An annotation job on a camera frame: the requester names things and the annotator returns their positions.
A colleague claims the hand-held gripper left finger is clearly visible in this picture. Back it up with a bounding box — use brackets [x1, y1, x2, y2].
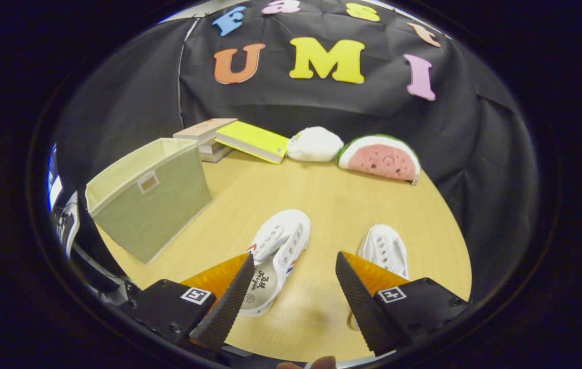
[117, 252, 256, 352]

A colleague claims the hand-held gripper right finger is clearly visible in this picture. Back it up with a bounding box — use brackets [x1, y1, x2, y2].
[335, 251, 471, 357]

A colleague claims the white canvas shoe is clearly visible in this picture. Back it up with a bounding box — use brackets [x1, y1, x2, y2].
[347, 223, 410, 332]
[239, 209, 311, 317]

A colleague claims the green fabric storage box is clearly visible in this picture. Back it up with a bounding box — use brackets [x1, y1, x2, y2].
[85, 137, 213, 265]

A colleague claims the watermelon slice plush toy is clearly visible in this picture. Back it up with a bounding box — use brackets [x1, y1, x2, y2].
[336, 134, 422, 186]

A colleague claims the yellow book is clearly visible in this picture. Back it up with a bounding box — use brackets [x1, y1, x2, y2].
[214, 120, 289, 165]

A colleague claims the white plush toy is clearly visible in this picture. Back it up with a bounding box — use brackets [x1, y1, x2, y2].
[286, 126, 345, 163]

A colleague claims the black backdrop cloth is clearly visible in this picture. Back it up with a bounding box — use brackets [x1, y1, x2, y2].
[55, 0, 540, 308]

